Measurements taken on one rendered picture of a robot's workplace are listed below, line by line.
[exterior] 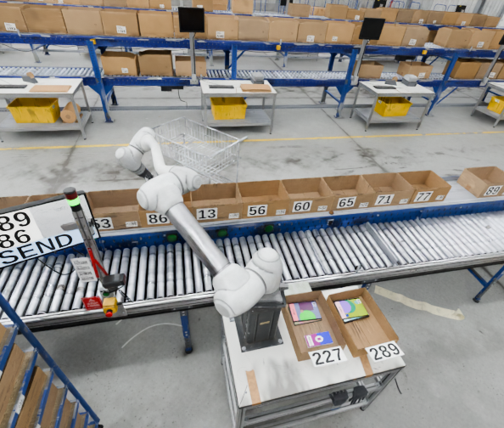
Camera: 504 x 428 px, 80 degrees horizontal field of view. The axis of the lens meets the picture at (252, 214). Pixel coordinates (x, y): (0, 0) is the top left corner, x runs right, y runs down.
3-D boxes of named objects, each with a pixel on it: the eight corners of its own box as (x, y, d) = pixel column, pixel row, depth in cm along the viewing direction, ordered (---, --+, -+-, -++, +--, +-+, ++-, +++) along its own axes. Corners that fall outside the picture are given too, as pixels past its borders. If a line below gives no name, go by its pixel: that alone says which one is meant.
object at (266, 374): (238, 409, 154) (238, 408, 152) (221, 311, 197) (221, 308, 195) (404, 368, 177) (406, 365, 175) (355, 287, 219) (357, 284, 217)
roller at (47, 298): (41, 314, 183) (47, 318, 186) (63, 251, 221) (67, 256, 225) (33, 317, 183) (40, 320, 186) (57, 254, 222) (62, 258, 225)
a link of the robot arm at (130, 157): (136, 174, 189) (147, 157, 192) (120, 161, 175) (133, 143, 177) (124, 169, 193) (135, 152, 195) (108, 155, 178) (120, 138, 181)
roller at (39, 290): (35, 320, 185) (26, 322, 184) (58, 257, 224) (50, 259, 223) (30, 316, 182) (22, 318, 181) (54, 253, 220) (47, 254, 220)
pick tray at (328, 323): (298, 362, 172) (300, 354, 165) (278, 304, 200) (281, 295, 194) (342, 352, 178) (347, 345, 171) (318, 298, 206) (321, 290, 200)
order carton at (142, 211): (141, 228, 229) (137, 211, 218) (143, 205, 250) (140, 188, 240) (193, 223, 237) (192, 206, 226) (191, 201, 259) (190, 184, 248)
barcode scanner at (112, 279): (128, 290, 172) (122, 279, 165) (107, 295, 171) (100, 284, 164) (130, 281, 177) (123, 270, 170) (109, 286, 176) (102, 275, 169)
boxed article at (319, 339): (333, 344, 181) (333, 342, 180) (308, 348, 178) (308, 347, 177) (327, 332, 187) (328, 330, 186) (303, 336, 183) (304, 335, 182)
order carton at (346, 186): (330, 211, 261) (334, 195, 250) (317, 192, 283) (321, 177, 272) (370, 207, 269) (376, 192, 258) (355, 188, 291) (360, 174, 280)
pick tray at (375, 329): (353, 358, 176) (358, 350, 169) (324, 302, 204) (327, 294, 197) (394, 347, 183) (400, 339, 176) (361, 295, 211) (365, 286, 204)
